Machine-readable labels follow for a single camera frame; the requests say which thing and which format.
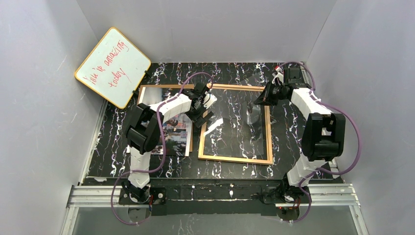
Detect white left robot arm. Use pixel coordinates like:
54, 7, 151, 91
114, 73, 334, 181
126, 83, 217, 189

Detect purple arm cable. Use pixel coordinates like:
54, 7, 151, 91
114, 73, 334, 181
274, 61, 363, 224
110, 71, 215, 227

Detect printed colour photo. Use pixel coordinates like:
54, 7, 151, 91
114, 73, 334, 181
126, 85, 192, 156

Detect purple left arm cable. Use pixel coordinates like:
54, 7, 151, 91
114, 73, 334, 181
110, 71, 215, 227

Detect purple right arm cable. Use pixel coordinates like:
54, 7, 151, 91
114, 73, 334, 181
274, 61, 363, 224

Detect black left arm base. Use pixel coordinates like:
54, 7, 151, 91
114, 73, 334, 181
118, 186, 167, 205

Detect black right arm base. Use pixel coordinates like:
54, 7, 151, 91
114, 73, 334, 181
259, 185, 310, 206

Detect wooden picture frame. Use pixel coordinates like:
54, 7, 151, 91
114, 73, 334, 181
198, 83, 274, 165

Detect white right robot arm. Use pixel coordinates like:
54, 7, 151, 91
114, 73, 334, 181
254, 67, 346, 188

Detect yellow-edged whiteboard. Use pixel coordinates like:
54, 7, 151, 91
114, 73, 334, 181
74, 27, 151, 109

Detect aluminium mounting rail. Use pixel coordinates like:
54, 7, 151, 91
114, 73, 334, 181
67, 183, 360, 208

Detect brown frame backing board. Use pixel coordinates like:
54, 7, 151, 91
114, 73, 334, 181
138, 85, 193, 157

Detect clear frame glass sheet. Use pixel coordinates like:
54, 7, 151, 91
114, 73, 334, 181
203, 70, 276, 161

